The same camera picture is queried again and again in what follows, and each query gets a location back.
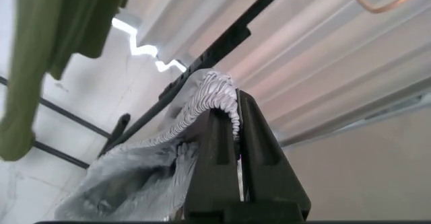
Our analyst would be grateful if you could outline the green long-sleeved shirt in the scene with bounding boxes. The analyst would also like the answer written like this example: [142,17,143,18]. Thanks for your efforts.
[0,0,138,162]

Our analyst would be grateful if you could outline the pale grey shorts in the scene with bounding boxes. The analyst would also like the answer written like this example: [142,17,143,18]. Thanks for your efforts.
[53,69,242,222]

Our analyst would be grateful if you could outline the black clothes rack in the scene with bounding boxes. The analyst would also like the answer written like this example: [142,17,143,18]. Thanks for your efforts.
[0,0,294,170]

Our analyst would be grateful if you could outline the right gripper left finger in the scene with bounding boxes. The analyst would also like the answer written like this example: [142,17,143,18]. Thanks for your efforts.
[183,108,244,222]

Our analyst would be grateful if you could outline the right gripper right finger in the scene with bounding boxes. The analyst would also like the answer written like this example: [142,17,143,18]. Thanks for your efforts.
[237,88,312,222]

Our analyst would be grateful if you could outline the white curtain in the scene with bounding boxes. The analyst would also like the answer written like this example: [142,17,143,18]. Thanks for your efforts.
[124,0,431,147]

